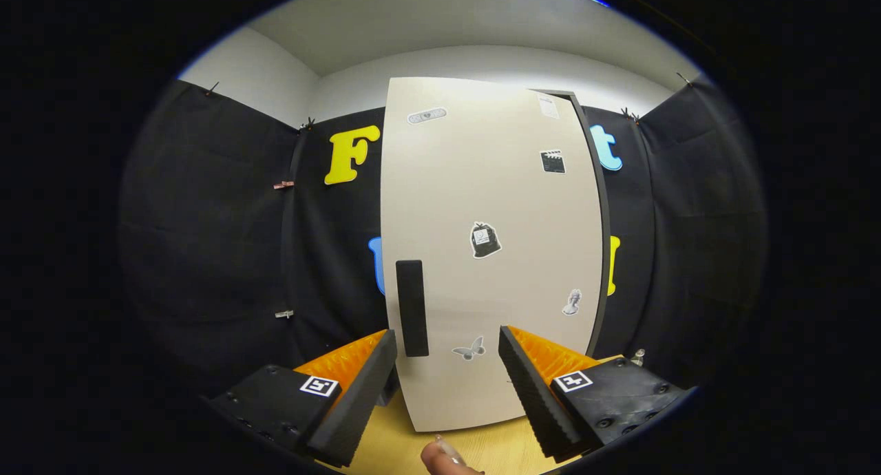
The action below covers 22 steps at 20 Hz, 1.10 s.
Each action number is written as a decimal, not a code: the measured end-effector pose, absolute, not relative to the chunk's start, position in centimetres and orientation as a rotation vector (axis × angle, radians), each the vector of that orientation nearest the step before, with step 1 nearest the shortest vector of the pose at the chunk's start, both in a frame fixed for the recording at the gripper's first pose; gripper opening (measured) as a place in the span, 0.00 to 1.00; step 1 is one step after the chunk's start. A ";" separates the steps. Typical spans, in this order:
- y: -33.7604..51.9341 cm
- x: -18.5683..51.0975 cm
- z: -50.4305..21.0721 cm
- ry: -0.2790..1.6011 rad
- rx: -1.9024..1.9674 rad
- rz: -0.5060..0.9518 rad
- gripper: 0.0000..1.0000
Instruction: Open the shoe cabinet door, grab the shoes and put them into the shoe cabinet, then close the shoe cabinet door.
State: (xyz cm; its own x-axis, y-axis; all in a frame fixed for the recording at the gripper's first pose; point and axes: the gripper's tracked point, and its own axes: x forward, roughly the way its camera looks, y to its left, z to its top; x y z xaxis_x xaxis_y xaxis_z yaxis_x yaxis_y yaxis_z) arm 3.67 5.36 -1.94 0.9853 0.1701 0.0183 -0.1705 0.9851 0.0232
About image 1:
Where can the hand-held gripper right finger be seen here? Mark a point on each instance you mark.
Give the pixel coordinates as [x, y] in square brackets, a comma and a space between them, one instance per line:
[533, 392]

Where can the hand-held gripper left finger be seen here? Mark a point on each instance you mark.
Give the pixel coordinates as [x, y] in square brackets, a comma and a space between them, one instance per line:
[358, 399]

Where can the grey shoe cabinet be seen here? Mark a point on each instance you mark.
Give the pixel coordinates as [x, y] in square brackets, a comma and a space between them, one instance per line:
[607, 241]

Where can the beige shoe cabinet door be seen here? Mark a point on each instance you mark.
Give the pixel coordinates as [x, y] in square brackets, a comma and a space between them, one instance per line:
[495, 186]

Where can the pink clip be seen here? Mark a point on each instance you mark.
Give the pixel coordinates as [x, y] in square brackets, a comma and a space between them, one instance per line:
[283, 184]

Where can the black backdrop cloth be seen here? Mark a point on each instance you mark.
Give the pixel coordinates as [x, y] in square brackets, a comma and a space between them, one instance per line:
[199, 227]

